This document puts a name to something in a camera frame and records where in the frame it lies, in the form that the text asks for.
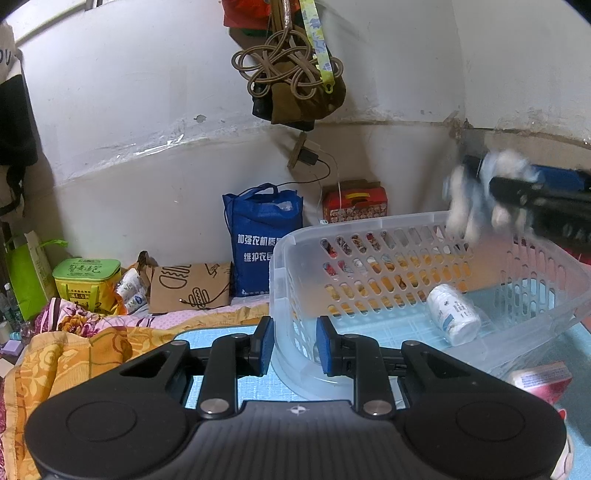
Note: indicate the black hanging garment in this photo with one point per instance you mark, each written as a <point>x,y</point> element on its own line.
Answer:
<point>14,138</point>

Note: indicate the clear plastic bottles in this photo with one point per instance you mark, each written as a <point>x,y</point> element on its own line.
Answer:
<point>7,304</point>

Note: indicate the clear plastic basket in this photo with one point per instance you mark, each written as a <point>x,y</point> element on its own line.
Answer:
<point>295,277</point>

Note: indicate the small purple box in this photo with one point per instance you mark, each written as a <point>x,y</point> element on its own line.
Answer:
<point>10,347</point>

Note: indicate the red printed gift box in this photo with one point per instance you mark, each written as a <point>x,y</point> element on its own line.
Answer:
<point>353,203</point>

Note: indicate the red plastic bag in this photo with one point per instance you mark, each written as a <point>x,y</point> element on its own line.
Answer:
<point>240,11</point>

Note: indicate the white blue snack packet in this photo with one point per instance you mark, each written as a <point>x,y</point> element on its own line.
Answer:
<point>136,302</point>
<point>128,281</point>

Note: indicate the green paper bag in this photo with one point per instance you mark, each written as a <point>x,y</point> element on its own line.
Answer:
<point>25,277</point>

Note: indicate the white medicine bottle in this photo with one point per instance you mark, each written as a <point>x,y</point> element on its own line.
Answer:
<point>452,316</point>

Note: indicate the wooden wall socket with charger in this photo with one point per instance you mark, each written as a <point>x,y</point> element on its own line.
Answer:
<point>302,150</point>

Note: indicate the red white packet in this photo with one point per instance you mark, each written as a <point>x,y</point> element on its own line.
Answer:
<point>540,381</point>

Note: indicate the brown printed paper bag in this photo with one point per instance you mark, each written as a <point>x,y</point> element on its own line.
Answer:
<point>189,286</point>

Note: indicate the orange floral blanket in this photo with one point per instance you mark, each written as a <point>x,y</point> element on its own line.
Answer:
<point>69,350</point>

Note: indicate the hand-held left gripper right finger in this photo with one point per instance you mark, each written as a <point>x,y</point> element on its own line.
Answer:
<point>325,350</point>

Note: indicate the green tin box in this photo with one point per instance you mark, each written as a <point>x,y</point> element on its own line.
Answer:
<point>85,281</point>

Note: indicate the olive hanging bag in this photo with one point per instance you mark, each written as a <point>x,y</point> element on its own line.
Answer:
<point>300,104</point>

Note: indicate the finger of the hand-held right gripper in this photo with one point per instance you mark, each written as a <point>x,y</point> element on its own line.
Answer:
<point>554,203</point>
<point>558,177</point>

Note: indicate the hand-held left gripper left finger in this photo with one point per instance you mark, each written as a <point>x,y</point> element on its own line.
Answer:
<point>265,347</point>

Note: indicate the white hanging cloth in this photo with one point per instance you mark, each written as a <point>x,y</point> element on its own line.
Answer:
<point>7,50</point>

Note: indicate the blue tote bag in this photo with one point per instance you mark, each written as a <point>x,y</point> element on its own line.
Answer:
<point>251,249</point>

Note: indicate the white fluffy plush toy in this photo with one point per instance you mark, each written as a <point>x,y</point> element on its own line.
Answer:
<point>461,203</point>

